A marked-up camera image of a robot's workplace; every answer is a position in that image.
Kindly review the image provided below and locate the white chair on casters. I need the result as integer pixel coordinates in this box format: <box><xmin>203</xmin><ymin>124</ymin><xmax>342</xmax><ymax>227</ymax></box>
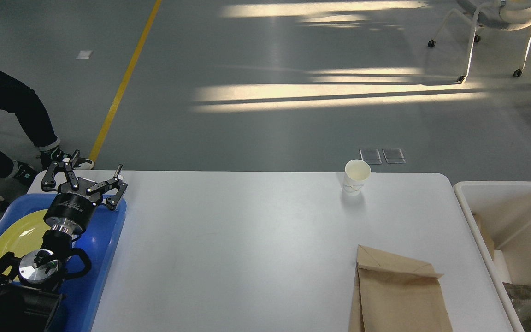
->
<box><xmin>427</xmin><ymin>0</ymin><xmax>531</xmax><ymax>84</ymax></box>

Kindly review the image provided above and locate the blue plastic tray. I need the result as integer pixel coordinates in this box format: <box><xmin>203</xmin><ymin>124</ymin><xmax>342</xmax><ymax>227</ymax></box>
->
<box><xmin>0</xmin><ymin>193</ymin><xmax>127</xmax><ymax>332</ymax></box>

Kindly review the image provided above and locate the white plastic bin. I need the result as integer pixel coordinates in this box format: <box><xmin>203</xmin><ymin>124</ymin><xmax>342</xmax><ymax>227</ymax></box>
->
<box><xmin>454</xmin><ymin>181</ymin><xmax>531</xmax><ymax>332</ymax></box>

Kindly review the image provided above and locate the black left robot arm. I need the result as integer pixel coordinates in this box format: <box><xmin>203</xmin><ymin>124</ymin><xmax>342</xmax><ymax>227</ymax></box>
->
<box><xmin>0</xmin><ymin>150</ymin><xmax>127</xmax><ymax>332</ymax></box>

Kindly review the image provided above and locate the yellow round plate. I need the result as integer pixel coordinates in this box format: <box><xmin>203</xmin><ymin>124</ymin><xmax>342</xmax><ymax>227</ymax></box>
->
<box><xmin>0</xmin><ymin>209</ymin><xmax>50</xmax><ymax>258</ymax></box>

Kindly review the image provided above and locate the white paper cup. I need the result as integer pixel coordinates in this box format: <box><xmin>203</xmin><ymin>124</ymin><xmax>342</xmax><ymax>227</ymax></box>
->
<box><xmin>493</xmin><ymin>250</ymin><xmax>512</xmax><ymax>284</ymax></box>
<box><xmin>342</xmin><ymin>159</ymin><xmax>372</xmax><ymax>196</ymax></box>

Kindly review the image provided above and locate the brown paper bag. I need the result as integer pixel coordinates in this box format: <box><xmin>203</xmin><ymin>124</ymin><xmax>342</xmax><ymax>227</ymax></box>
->
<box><xmin>472</xmin><ymin>213</ymin><xmax>495</xmax><ymax>260</ymax></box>
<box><xmin>348</xmin><ymin>245</ymin><xmax>453</xmax><ymax>332</ymax></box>

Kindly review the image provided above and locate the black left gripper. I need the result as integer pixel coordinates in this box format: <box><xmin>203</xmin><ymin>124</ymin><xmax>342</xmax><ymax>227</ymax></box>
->
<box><xmin>41</xmin><ymin>149</ymin><xmax>128</xmax><ymax>235</ymax></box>

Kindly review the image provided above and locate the person in dark trousers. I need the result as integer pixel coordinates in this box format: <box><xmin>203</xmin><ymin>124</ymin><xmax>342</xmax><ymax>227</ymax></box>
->
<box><xmin>0</xmin><ymin>62</ymin><xmax>95</xmax><ymax>187</ymax></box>

